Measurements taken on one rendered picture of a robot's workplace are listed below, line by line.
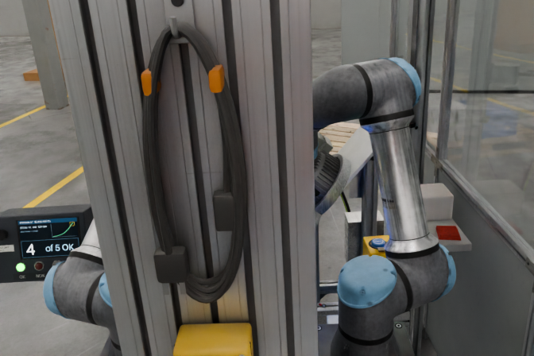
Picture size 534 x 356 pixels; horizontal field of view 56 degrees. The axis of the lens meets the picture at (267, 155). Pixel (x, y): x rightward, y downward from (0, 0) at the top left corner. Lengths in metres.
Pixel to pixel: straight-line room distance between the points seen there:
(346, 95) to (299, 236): 0.49
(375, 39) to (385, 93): 6.08
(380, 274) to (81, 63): 0.73
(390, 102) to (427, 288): 0.40
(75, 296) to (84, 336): 1.92
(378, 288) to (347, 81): 0.41
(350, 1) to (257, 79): 6.59
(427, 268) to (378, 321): 0.15
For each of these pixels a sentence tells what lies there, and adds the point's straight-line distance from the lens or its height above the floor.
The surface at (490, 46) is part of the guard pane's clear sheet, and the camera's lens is 1.88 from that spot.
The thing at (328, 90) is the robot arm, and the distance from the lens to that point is 1.01.
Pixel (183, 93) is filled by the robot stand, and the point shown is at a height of 1.75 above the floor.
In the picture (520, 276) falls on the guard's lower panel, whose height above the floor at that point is 0.91.
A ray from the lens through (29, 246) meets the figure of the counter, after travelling 1.53.
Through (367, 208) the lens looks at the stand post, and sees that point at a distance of 1.97.
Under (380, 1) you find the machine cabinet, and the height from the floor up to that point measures 1.24.
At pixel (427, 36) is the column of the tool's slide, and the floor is 1.54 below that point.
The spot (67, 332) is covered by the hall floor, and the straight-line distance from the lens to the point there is 3.13.
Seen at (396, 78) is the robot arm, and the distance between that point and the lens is 1.06.
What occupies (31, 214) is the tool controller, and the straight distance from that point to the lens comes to 1.52.
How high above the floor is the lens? 1.87
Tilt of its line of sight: 22 degrees down
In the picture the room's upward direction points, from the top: 3 degrees counter-clockwise
